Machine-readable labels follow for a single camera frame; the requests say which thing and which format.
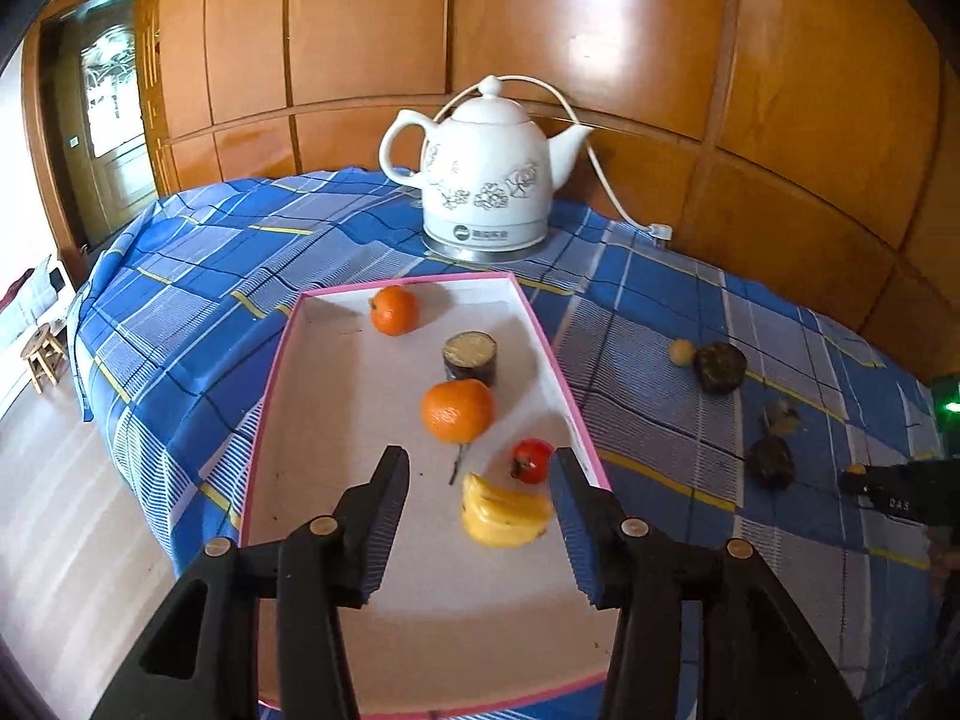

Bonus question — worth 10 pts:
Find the small red tomato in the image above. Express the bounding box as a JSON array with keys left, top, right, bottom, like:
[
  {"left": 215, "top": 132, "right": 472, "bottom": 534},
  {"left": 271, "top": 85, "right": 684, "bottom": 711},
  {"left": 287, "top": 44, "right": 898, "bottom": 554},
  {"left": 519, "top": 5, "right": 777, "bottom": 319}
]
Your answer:
[{"left": 511, "top": 438, "right": 556, "bottom": 485}]

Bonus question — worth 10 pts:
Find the white kettle power cable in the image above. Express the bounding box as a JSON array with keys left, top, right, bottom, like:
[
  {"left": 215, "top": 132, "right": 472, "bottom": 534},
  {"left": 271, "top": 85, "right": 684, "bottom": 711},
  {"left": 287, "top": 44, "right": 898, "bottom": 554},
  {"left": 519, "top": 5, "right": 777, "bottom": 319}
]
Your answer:
[{"left": 495, "top": 73, "right": 661, "bottom": 235}]

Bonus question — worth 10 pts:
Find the white ceramic electric kettle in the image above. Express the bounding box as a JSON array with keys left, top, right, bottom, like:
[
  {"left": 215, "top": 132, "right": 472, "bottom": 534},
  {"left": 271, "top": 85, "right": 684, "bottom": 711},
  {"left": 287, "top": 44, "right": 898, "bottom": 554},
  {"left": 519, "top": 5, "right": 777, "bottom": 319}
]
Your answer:
[{"left": 379, "top": 75, "right": 596, "bottom": 263}]

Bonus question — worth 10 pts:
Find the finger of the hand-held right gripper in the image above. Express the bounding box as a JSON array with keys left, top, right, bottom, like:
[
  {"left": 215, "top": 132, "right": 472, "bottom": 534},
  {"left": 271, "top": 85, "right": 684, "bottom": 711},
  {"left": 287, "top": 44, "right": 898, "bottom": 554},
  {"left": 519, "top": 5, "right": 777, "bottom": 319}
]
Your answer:
[{"left": 840, "top": 463, "right": 901, "bottom": 502}]

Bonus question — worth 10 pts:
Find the blue plaid tablecloth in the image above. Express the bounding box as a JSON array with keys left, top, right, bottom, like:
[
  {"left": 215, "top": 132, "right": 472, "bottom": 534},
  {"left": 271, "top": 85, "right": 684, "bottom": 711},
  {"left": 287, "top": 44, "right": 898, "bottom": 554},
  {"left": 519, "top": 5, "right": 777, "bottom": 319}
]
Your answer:
[{"left": 66, "top": 167, "right": 960, "bottom": 698}]

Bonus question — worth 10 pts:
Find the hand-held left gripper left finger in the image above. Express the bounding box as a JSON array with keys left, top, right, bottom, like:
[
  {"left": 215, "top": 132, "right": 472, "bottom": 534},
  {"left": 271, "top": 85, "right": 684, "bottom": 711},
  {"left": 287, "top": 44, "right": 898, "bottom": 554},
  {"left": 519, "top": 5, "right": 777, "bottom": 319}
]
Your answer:
[{"left": 90, "top": 445, "right": 411, "bottom": 720}]

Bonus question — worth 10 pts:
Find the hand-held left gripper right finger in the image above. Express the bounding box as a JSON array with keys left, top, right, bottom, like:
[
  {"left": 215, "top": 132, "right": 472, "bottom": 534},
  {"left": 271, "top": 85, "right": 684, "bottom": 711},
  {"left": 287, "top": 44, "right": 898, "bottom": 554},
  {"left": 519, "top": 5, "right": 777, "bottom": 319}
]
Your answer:
[{"left": 550, "top": 448, "right": 863, "bottom": 720}]

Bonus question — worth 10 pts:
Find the white low furniture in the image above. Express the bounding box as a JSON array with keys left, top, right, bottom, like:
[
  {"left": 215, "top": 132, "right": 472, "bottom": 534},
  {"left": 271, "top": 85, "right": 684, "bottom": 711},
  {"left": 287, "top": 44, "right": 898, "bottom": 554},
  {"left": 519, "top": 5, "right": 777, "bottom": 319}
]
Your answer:
[{"left": 0, "top": 255, "right": 72, "bottom": 342}]

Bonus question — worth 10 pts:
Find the small wooden stool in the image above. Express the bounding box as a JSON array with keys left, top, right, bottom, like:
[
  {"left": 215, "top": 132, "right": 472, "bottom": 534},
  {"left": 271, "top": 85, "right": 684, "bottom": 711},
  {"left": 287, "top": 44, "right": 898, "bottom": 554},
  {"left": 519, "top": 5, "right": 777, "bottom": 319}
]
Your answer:
[{"left": 20, "top": 322, "right": 68, "bottom": 395}]

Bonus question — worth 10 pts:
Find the orange mandarin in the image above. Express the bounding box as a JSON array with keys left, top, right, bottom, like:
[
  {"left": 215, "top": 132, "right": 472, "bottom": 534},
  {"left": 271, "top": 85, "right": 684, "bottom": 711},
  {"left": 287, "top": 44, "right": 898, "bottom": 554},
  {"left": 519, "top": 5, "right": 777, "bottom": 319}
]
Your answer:
[
  {"left": 421, "top": 379, "right": 497, "bottom": 443},
  {"left": 369, "top": 284, "right": 420, "bottom": 337}
]

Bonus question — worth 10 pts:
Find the pink rimmed white tray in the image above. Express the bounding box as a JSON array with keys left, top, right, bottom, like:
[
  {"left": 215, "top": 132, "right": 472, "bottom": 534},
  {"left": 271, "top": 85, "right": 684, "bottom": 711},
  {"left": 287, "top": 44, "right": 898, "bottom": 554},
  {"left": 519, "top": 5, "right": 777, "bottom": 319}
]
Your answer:
[{"left": 238, "top": 272, "right": 625, "bottom": 713}]

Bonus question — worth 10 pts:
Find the wooden glass door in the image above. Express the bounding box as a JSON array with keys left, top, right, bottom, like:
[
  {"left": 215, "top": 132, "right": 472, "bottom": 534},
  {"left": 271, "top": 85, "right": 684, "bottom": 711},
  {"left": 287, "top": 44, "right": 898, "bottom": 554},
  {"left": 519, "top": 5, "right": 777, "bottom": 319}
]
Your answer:
[{"left": 37, "top": 4, "right": 162, "bottom": 256}]

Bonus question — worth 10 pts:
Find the yellow banana bunch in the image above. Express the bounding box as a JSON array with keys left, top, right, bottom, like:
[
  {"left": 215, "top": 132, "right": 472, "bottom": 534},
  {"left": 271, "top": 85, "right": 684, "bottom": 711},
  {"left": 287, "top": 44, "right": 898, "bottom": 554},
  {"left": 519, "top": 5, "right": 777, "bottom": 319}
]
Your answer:
[{"left": 460, "top": 471, "right": 554, "bottom": 548}]

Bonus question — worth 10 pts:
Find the dark cylinder with tan top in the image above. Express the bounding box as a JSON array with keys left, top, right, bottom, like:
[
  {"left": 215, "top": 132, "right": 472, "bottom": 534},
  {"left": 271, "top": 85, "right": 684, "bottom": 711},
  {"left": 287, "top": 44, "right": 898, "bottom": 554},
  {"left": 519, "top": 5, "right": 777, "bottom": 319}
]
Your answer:
[
  {"left": 763, "top": 399, "right": 801, "bottom": 440},
  {"left": 442, "top": 331, "right": 499, "bottom": 385}
]

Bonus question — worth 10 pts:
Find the dark brown round fruit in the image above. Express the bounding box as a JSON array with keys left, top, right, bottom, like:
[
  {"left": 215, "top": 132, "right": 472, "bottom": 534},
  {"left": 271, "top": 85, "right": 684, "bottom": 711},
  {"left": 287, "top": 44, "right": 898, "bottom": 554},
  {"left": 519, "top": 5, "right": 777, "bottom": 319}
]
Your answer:
[
  {"left": 745, "top": 436, "right": 796, "bottom": 490},
  {"left": 691, "top": 342, "right": 749, "bottom": 395}
]

